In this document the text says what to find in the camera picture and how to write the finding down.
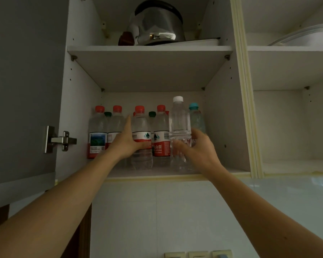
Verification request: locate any teal-cap water bottle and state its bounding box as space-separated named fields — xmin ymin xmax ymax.
xmin=188 ymin=102 xmax=206 ymax=137

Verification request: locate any dark brown bowl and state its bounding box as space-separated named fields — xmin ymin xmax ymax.
xmin=118 ymin=31 xmax=135 ymax=46

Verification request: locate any person's right hand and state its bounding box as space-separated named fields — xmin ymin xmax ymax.
xmin=174 ymin=129 xmax=224 ymax=176

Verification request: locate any person's left hand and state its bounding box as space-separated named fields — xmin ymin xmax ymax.
xmin=108 ymin=114 xmax=153 ymax=161

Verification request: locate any person's left forearm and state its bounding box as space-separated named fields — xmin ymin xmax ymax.
xmin=0 ymin=153 xmax=124 ymax=258

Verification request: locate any person's right forearm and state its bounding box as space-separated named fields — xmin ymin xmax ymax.
xmin=204 ymin=166 xmax=323 ymax=258

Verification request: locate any white plastic basin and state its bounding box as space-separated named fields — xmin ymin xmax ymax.
xmin=268 ymin=23 xmax=323 ymax=47

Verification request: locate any cupboard door hinge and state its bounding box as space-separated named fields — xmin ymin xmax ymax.
xmin=44 ymin=125 xmax=78 ymax=154

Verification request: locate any grey wall cabinet door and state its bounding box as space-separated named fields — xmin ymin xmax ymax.
xmin=0 ymin=0 xmax=70 ymax=211

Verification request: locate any white-cap clear bottle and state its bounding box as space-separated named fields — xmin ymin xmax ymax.
xmin=169 ymin=96 xmax=192 ymax=172

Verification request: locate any group of bottles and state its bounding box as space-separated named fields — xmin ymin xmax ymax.
xmin=87 ymin=104 xmax=170 ymax=169

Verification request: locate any white wall cabinet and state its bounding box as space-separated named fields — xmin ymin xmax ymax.
xmin=55 ymin=0 xmax=323 ymax=183

